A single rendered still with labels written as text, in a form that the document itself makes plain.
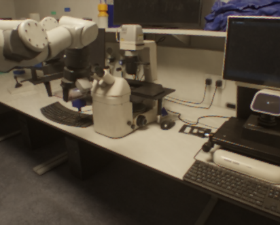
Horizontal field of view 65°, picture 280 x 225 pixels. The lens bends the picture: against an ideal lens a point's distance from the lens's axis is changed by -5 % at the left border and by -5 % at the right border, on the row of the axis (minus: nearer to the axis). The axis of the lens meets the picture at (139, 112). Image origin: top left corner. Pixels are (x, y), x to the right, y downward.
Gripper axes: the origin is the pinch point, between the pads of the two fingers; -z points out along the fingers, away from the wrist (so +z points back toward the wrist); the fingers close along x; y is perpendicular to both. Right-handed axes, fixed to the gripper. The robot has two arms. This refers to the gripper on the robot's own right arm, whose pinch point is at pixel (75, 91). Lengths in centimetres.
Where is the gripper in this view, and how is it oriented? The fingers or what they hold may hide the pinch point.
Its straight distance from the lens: 89.9
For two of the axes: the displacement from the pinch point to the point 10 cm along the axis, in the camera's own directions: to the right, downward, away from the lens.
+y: -7.9, -4.1, 4.6
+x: 5.9, -3.0, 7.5
